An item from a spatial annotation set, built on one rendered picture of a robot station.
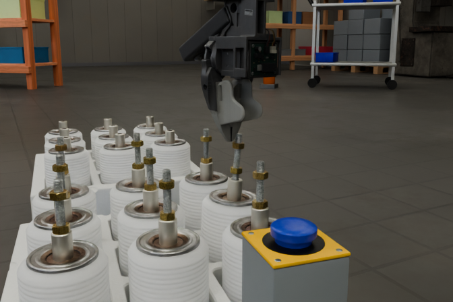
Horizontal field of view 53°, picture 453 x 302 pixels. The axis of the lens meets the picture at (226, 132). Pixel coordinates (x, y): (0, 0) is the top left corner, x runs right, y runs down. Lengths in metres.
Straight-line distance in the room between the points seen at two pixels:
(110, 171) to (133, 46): 10.51
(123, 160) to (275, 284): 0.71
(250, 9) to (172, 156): 0.54
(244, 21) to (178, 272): 0.32
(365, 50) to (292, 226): 8.02
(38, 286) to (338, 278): 0.30
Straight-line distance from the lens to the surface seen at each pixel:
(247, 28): 0.61
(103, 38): 11.35
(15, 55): 5.64
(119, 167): 1.04
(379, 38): 8.18
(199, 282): 0.55
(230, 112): 0.63
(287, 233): 0.39
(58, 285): 0.51
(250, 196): 0.70
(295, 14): 9.24
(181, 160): 1.07
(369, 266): 1.10
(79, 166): 1.04
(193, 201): 0.77
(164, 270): 0.53
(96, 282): 0.53
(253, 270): 0.41
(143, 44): 11.60
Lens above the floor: 0.48
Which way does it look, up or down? 11 degrees down
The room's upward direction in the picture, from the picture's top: straight up
